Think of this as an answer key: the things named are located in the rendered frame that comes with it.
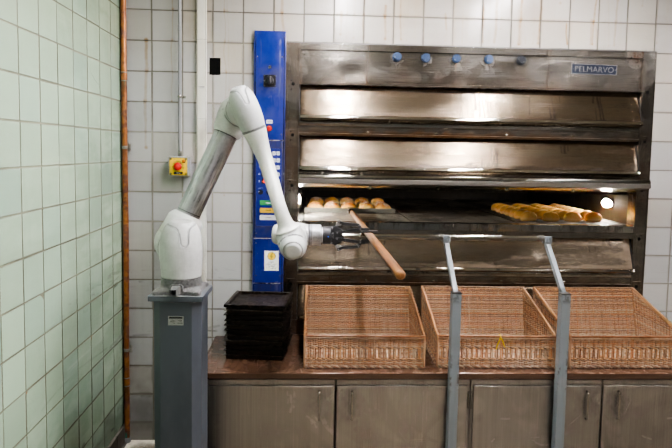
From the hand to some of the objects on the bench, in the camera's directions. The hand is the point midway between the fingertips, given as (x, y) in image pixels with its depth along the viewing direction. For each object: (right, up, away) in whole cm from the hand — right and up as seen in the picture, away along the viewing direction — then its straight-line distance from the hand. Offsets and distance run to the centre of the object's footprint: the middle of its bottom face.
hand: (369, 235), depth 255 cm
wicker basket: (-2, -59, +36) cm, 69 cm away
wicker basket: (+118, -61, +42) cm, 139 cm away
